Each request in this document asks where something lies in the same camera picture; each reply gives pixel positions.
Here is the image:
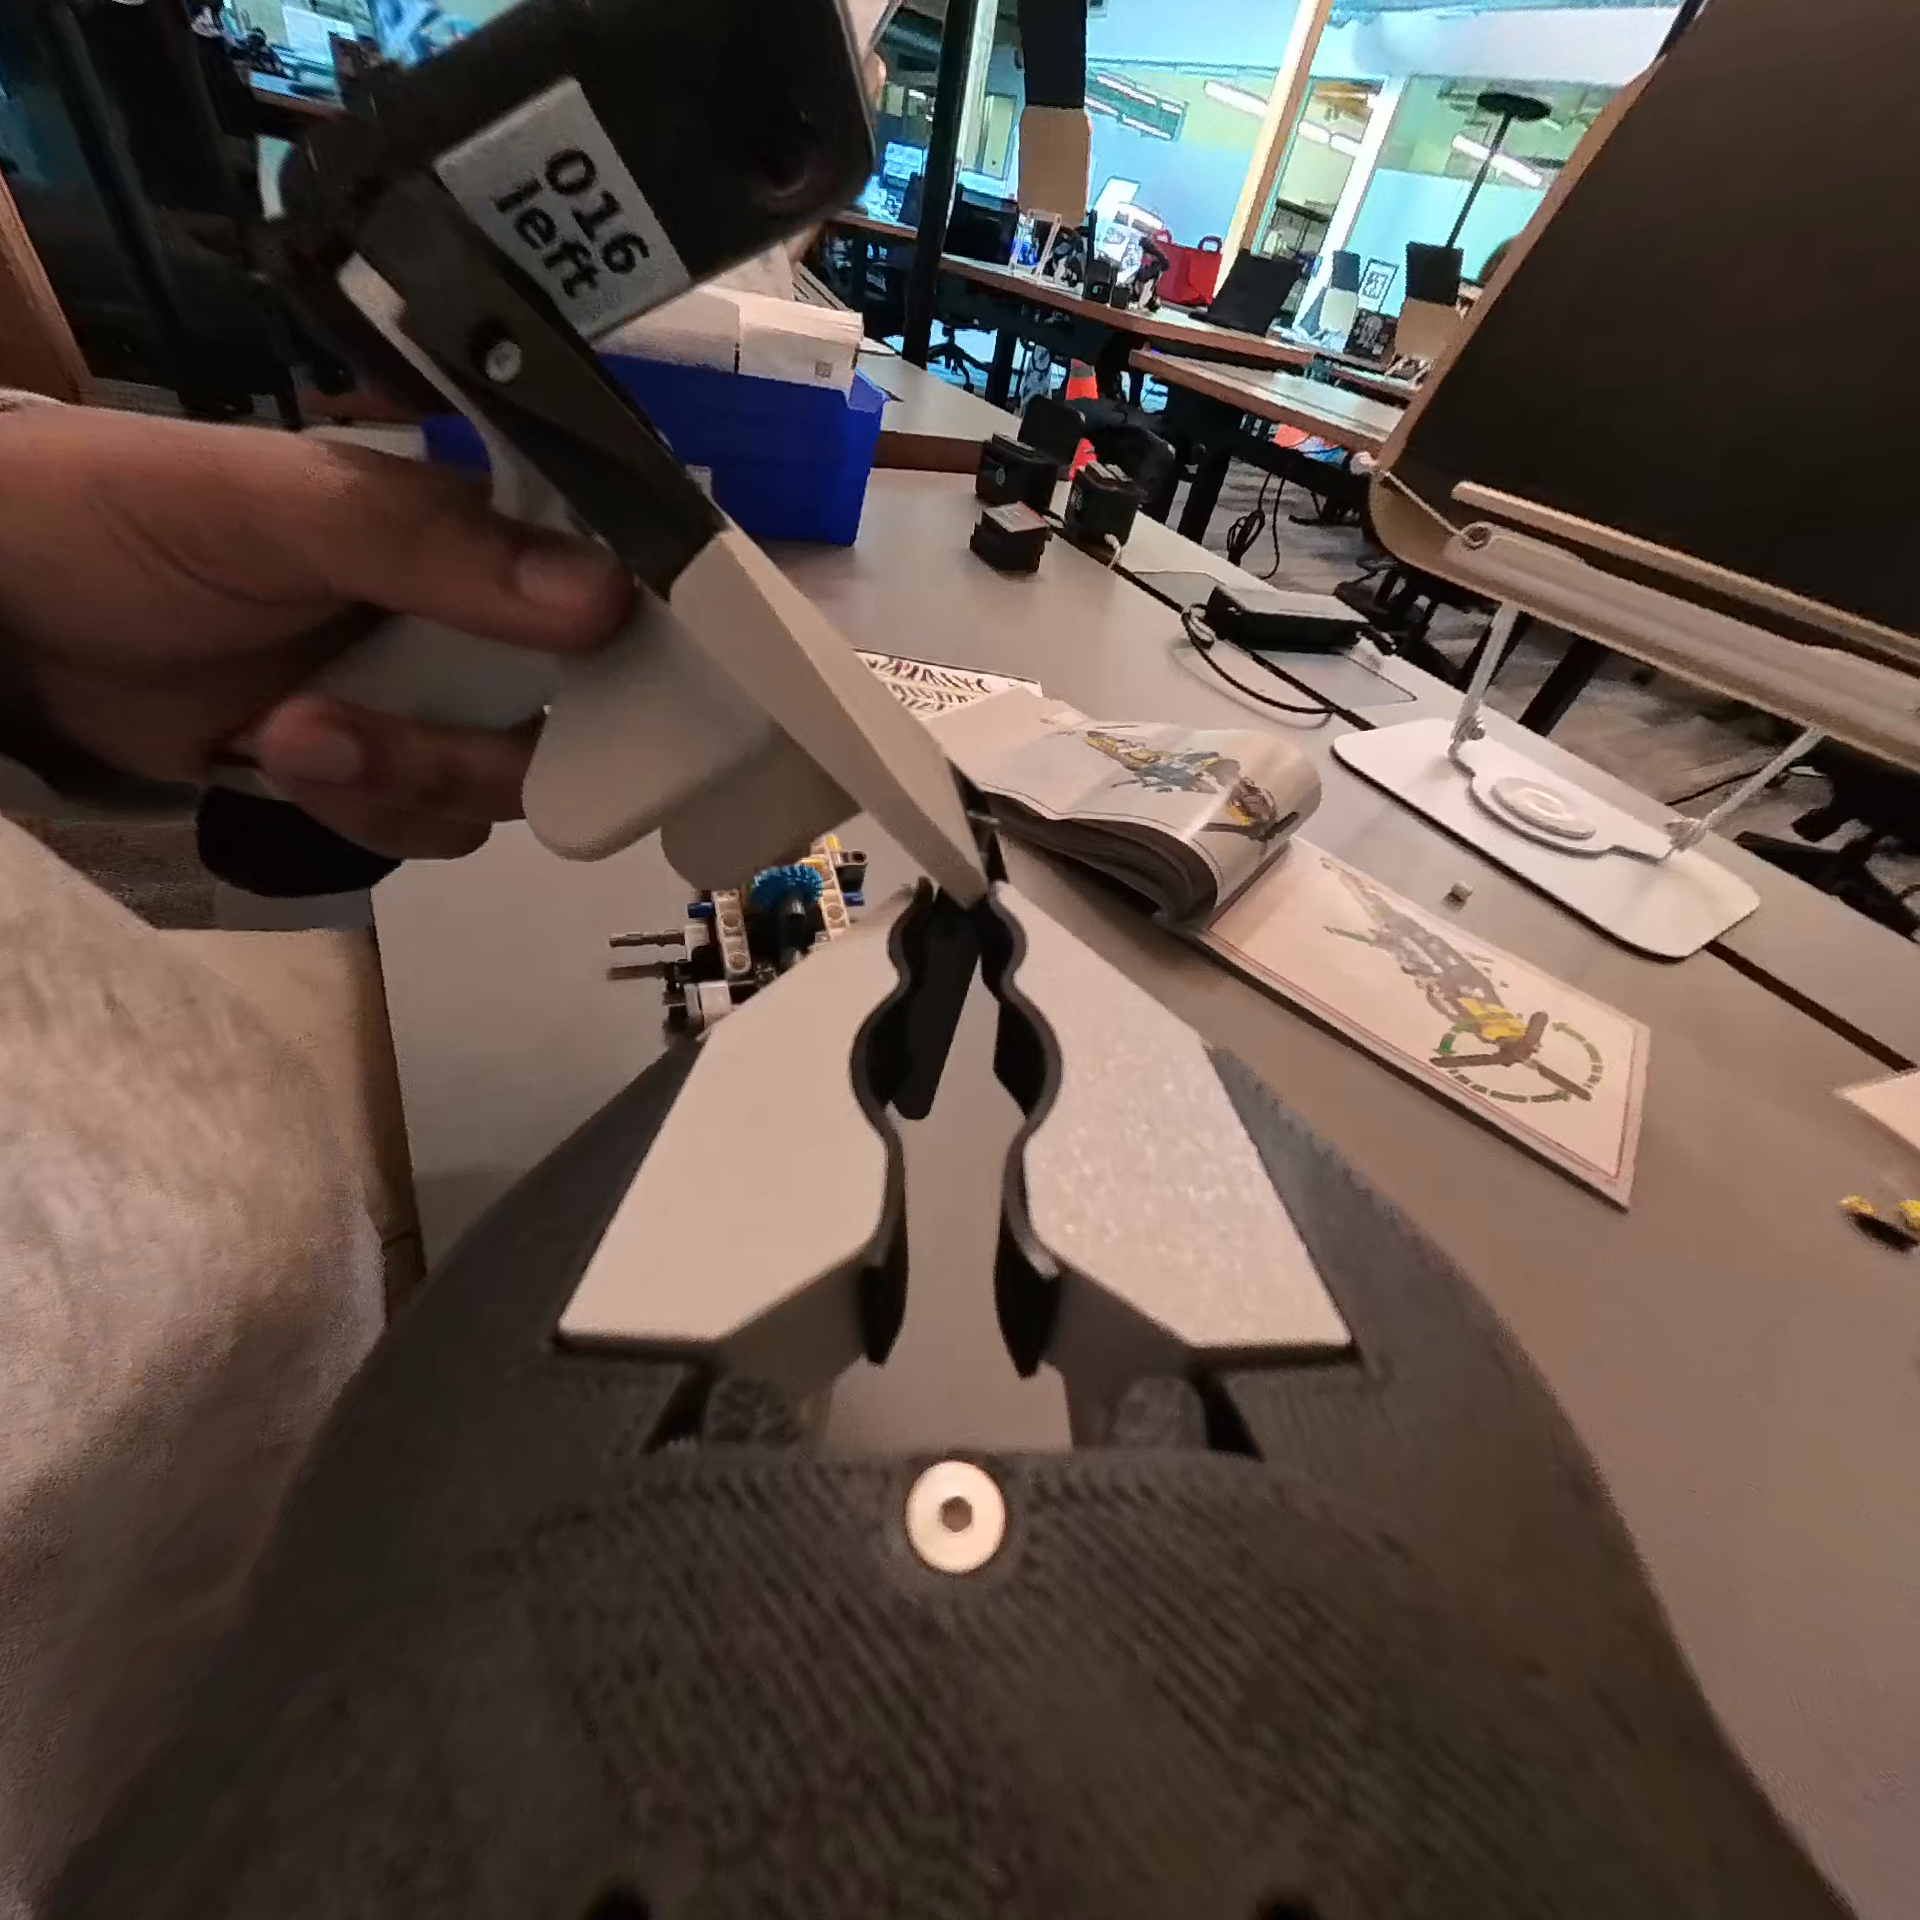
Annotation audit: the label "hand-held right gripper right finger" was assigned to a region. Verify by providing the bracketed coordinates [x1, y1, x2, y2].
[983, 885, 1356, 1442]

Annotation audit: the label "short wooden background desk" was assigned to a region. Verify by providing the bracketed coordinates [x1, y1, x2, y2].
[1127, 344, 1419, 452]

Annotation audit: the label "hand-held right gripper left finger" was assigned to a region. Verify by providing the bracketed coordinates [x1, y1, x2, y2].
[555, 882, 912, 1420]

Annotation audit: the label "silver monitor stand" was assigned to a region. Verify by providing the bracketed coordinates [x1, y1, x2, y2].
[1332, 477, 1920, 962]

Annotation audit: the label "black laptop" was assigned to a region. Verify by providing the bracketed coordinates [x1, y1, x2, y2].
[1204, 246, 1309, 335]

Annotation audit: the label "partly built lego model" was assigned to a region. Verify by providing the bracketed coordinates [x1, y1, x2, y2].
[607, 837, 875, 1039]

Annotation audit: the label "zebra striped sticker sheet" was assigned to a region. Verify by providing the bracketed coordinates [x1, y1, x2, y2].
[855, 647, 1045, 724]

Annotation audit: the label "black floor lamp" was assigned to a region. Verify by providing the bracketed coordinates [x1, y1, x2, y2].
[1445, 87, 1557, 253]

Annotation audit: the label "blue plastic bin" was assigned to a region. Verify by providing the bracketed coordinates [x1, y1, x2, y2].
[422, 351, 889, 548]

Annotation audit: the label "long wooden background desk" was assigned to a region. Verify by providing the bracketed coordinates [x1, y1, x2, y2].
[829, 207, 1359, 377]

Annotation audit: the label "person's left hand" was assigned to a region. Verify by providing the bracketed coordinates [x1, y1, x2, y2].
[0, 397, 639, 863]

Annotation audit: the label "person's grey sweater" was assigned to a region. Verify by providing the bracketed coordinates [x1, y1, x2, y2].
[0, 808, 395, 1920]

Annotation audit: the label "black lego beam piece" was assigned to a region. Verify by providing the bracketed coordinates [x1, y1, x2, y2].
[892, 882, 995, 1122]

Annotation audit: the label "white paper bags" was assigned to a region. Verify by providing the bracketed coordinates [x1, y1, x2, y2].
[598, 281, 869, 380]

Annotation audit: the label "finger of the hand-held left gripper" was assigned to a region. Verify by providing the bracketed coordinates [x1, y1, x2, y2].
[660, 526, 999, 912]

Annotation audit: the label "lego instruction booklet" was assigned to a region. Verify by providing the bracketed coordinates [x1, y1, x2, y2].
[931, 693, 1653, 1209]

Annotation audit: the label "black power cable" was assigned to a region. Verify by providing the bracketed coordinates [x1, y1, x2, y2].
[1176, 608, 1403, 712]

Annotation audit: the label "dark computer monitor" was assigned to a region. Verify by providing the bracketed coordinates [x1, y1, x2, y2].
[1367, 0, 1920, 681]

